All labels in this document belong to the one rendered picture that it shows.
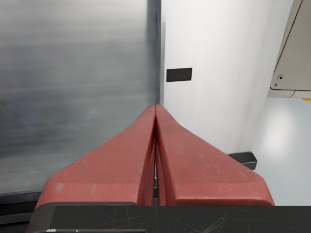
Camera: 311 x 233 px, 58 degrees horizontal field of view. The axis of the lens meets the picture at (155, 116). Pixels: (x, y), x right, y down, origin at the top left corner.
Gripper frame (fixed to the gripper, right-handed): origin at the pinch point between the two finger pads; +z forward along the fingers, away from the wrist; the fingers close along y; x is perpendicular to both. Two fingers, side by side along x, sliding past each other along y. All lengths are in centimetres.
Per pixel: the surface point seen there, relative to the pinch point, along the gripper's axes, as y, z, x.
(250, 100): -12.1, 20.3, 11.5
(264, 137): -64, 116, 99
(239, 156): -12.1, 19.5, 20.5
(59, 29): 9.2, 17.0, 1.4
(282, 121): -72, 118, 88
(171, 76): -1.8, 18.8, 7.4
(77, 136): 9.7, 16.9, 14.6
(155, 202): 0.0, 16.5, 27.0
